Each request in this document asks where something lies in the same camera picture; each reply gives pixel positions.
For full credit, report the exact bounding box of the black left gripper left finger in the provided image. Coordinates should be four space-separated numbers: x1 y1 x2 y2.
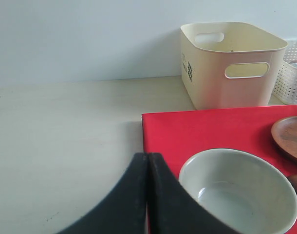
60 153 148 234

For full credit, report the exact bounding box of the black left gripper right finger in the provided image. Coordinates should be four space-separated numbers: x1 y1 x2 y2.
147 153 237 234

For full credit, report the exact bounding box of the pale green ceramic bowl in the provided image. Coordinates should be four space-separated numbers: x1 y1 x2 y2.
178 148 297 234

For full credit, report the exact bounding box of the round wooden plate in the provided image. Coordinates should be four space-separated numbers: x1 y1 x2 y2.
271 116 297 164

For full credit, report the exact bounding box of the red tablecloth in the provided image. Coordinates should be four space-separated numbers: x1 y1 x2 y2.
142 106 297 234

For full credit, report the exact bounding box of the cream plastic bin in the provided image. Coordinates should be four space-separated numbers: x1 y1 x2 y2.
181 22 288 110

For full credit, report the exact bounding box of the white perforated plastic basket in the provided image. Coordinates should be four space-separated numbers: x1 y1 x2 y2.
273 40 297 105

